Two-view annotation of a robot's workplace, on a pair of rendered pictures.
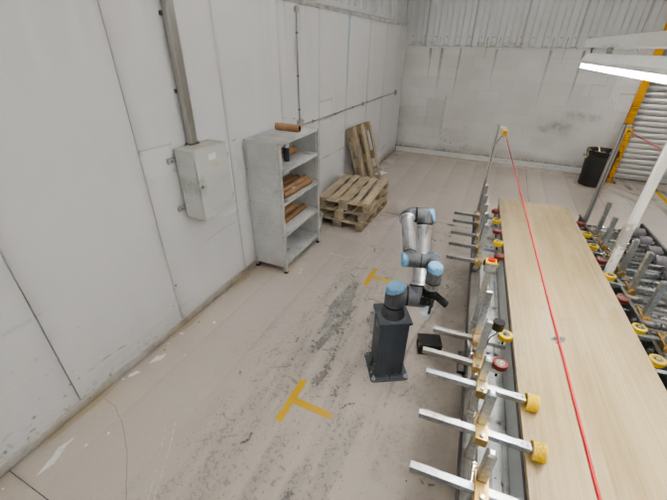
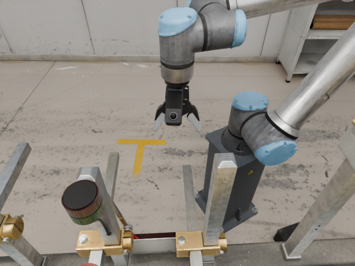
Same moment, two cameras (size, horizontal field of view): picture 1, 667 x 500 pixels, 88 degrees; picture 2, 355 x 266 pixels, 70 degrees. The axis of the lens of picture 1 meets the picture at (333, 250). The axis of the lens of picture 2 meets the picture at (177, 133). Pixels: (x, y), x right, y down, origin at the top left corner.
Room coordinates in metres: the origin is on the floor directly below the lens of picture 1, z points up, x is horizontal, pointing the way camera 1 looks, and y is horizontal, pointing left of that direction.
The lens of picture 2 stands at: (1.47, -1.16, 1.51)
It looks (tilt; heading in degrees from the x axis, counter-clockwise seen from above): 44 degrees down; 67
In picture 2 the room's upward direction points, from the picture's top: straight up
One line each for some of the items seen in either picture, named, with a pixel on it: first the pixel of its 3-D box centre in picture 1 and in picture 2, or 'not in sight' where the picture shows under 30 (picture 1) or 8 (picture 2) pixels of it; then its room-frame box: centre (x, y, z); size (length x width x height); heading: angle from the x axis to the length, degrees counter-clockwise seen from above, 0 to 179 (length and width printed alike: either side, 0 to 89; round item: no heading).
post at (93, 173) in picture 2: (479, 351); (110, 231); (1.42, -0.84, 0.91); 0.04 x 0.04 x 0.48; 70
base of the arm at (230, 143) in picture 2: (393, 308); (242, 134); (2.10, -0.47, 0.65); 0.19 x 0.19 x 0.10
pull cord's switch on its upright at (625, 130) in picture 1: (604, 181); not in sight; (3.45, -2.76, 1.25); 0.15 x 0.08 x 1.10; 160
